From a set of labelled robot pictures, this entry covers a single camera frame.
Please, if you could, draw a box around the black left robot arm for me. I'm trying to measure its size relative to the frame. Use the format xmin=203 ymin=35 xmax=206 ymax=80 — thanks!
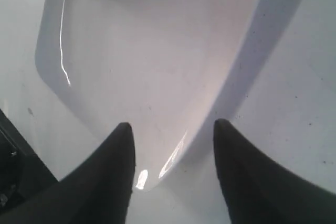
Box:
xmin=1 ymin=112 xmax=58 ymax=214

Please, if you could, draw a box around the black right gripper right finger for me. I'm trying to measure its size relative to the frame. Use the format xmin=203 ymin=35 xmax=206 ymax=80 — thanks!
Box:
xmin=213 ymin=119 xmax=335 ymax=223

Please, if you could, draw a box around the white square plate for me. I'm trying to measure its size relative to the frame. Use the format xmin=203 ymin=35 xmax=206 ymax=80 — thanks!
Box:
xmin=35 ymin=0 xmax=301 ymax=190

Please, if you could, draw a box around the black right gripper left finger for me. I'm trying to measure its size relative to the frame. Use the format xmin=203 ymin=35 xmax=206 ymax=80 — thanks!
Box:
xmin=1 ymin=122 xmax=136 ymax=223

